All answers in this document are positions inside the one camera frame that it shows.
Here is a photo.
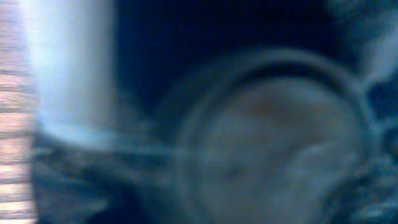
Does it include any blue rectangular carton box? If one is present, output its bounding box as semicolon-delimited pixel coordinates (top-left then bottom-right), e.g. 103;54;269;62
19;0;397;224

